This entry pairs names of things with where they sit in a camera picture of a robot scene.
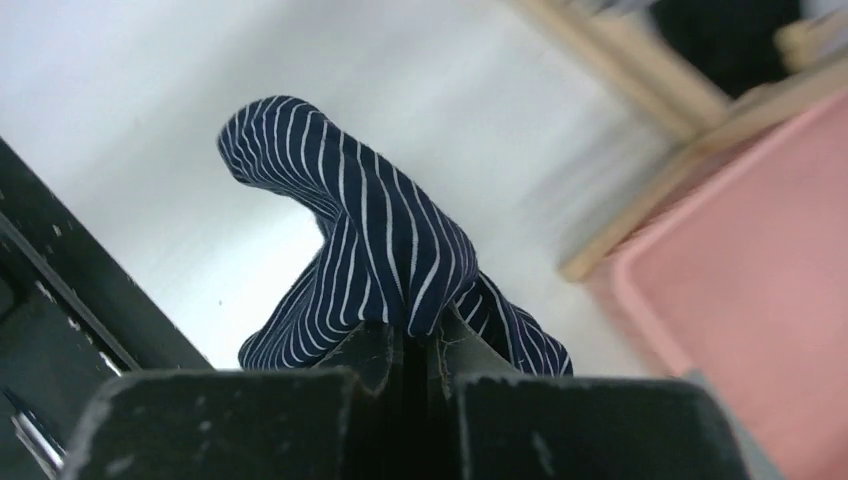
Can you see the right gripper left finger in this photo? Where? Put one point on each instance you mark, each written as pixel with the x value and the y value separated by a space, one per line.
pixel 323 422

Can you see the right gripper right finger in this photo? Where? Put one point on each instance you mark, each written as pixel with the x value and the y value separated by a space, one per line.
pixel 494 422

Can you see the navy striped underwear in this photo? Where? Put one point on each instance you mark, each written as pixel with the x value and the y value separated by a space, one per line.
pixel 389 254

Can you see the pink plastic basket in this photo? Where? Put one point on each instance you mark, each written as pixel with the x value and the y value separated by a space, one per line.
pixel 738 283

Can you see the black floral blanket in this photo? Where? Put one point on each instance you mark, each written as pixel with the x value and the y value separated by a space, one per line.
pixel 734 43

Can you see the wooden clothes rack frame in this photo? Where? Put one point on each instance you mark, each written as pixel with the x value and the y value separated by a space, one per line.
pixel 682 101

